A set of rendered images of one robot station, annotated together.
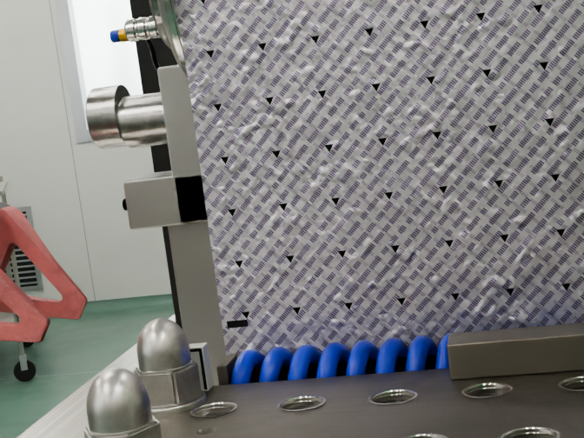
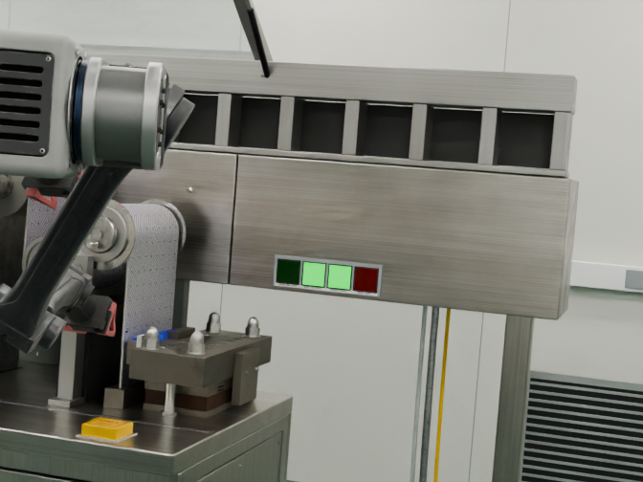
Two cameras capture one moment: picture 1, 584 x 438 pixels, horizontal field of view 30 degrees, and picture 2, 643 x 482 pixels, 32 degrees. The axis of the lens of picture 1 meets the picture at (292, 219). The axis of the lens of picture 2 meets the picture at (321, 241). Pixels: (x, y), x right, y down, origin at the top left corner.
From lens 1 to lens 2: 2.32 m
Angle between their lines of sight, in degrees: 85
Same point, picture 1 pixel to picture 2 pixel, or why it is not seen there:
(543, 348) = (186, 332)
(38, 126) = not seen: outside the picture
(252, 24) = (139, 251)
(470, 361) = (179, 335)
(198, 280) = not seen: hidden behind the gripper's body
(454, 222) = (154, 304)
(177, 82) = (90, 261)
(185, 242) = not seen: hidden behind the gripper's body
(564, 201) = (166, 300)
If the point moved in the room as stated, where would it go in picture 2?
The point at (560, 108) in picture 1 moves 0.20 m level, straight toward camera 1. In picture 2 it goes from (168, 278) to (252, 287)
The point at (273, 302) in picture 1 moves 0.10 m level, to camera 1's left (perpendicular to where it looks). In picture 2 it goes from (131, 325) to (119, 331)
